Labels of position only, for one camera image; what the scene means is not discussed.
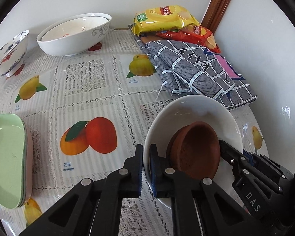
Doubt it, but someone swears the plain white ceramic bowl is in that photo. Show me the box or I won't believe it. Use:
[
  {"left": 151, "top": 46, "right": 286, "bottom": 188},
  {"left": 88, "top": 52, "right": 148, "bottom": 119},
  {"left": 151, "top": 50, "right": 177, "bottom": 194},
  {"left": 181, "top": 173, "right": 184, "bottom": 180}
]
[{"left": 143, "top": 94, "right": 244, "bottom": 209}]

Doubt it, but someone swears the large white swirl bowl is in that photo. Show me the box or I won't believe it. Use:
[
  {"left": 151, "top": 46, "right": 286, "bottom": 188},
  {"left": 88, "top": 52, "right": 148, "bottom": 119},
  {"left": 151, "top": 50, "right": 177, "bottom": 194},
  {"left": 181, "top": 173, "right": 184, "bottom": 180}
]
[{"left": 37, "top": 13, "right": 112, "bottom": 56}]

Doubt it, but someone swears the blue red patterned bowl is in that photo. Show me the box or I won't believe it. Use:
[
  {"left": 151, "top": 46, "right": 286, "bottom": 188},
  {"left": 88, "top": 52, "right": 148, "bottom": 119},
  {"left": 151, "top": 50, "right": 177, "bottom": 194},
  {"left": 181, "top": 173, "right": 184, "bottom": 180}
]
[{"left": 0, "top": 30, "right": 30, "bottom": 77}]

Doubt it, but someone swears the brown wooden door frame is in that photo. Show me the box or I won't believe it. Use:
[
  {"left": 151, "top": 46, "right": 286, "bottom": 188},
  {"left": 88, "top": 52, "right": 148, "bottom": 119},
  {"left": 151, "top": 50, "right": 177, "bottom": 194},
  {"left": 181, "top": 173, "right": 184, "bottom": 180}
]
[{"left": 201, "top": 0, "right": 231, "bottom": 34}]

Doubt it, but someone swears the yellow chips bag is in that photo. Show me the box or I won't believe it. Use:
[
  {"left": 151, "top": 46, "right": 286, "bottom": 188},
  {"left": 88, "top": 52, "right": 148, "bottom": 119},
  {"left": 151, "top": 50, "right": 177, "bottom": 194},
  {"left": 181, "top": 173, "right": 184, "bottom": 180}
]
[{"left": 132, "top": 5, "right": 200, "bottom": 36}]

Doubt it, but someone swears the white lemon print bowl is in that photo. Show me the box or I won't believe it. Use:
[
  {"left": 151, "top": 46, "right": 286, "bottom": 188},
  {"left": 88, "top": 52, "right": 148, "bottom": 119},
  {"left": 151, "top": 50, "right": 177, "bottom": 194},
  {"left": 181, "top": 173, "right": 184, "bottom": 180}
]
[{"left": 41, "top": 17, "right": 108, "bottom": 41}]

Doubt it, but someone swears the brown clay small bowl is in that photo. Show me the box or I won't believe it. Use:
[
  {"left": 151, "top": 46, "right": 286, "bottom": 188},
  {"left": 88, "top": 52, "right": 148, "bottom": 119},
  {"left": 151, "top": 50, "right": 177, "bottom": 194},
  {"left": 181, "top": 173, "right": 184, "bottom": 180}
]
[{"left": 170, "top": 121, "right": 221, "bottom": 180}]

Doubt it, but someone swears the red chips bag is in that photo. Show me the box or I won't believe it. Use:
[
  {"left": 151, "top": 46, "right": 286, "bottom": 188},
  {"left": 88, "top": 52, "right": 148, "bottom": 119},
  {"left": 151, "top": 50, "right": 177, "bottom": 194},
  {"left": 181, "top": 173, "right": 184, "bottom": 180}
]
[{"left": 156, "top": 25, "right": 221, "bottom": 53}]

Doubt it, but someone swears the green square plastic plate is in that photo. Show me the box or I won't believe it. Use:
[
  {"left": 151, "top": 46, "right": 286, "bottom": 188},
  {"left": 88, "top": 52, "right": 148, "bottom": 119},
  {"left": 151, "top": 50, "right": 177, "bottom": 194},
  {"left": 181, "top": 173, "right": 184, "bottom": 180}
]
[{"left": 0, "top": 113, "right": 26, "bottom": 209}]

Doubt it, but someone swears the grey checked cloth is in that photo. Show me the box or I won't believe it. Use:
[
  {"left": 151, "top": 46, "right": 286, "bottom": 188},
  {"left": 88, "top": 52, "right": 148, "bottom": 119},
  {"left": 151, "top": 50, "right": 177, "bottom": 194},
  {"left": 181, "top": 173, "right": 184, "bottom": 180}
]
[{"left": 135, "top": 36, "right": 257, "bottom": 110}]

